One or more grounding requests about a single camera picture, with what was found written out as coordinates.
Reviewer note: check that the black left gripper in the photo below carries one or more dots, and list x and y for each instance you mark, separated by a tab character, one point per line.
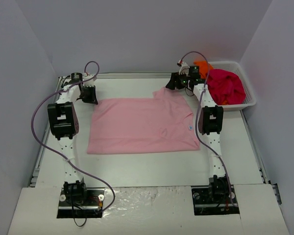
88	92

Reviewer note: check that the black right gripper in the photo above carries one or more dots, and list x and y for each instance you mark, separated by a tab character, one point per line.
176	81

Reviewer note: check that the pink t shirt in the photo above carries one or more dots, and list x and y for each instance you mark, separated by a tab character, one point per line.
163	123

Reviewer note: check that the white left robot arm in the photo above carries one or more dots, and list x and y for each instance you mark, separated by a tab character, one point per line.
64	127

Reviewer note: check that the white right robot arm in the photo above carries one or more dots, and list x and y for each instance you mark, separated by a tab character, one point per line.
208	127

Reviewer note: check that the orange t shirt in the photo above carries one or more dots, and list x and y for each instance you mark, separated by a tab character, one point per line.
203	66

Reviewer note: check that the magenta t shirt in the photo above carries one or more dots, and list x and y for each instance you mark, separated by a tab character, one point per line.
236	93

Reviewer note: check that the white plastic basket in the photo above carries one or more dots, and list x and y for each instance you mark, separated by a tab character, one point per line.
234	67

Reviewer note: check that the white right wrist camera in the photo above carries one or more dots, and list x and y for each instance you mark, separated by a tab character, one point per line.
183	67

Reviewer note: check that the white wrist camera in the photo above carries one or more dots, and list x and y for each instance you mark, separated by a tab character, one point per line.
89	80
183	67

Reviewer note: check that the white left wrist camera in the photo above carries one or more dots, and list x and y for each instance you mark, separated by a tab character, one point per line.
89	80

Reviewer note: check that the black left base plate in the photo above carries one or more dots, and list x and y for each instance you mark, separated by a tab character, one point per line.
88	207

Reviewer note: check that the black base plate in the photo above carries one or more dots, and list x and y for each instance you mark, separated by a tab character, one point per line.
88	207
204	204

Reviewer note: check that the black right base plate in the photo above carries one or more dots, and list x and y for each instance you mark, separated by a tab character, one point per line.
204	204

